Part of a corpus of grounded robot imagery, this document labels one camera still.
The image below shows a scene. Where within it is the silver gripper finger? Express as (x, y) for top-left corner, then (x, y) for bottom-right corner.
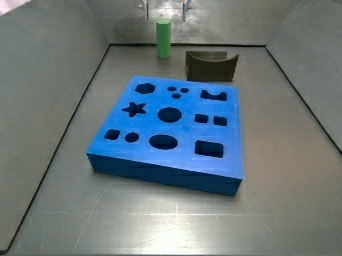
(139, 0), (149, 21)
(182, 0), (192, 22)

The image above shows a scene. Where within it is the green hexagon peg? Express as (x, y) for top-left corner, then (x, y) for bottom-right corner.
(156, 19), (171, 58)

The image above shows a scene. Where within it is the blue foam shape board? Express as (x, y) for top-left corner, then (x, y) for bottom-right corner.
(87, 76), (244, 196)

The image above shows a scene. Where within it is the black curved bracket stand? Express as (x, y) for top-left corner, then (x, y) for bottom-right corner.
(186, 51), (239, 82)

